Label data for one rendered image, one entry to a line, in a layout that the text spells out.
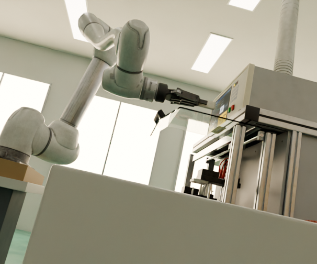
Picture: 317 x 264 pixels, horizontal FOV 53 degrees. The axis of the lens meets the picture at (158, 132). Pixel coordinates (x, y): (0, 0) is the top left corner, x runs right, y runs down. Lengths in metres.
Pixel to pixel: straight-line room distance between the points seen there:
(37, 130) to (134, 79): 0.59
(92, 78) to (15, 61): 5.03
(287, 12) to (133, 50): 2.35
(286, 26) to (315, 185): 2.27
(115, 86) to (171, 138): 4.90
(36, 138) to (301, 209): 1.13
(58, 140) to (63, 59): 4.96
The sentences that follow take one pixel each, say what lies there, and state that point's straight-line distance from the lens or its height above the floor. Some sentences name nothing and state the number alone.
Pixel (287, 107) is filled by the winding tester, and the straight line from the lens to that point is 1.23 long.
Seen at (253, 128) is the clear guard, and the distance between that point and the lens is 1.07.
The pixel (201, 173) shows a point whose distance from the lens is 1.14.
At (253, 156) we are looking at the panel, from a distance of 1.28.
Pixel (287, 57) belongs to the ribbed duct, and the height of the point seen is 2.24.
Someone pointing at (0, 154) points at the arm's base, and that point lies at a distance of 1.50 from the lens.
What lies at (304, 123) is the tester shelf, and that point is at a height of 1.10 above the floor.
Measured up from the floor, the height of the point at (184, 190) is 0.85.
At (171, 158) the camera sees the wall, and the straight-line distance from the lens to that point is 5.99.
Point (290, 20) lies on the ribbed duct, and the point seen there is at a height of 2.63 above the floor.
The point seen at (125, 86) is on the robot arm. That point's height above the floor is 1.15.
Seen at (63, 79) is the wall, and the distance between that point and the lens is 6.36.
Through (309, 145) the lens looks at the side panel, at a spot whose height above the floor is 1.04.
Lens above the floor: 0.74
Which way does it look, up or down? 14 degrees up
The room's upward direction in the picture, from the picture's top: 12 degrees clockwise
